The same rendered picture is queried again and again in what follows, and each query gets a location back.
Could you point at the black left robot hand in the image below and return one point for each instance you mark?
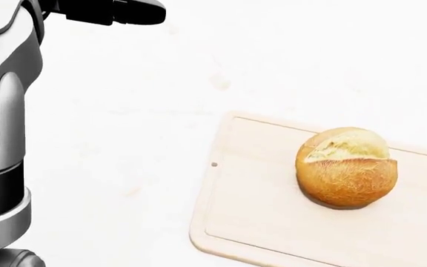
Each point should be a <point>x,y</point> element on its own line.
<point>124,11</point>

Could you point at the round crusty bread roll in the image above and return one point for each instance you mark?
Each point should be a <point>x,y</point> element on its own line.
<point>347,178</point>

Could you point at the light wooden cutting board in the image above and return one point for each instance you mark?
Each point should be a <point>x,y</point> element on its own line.
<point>258,217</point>

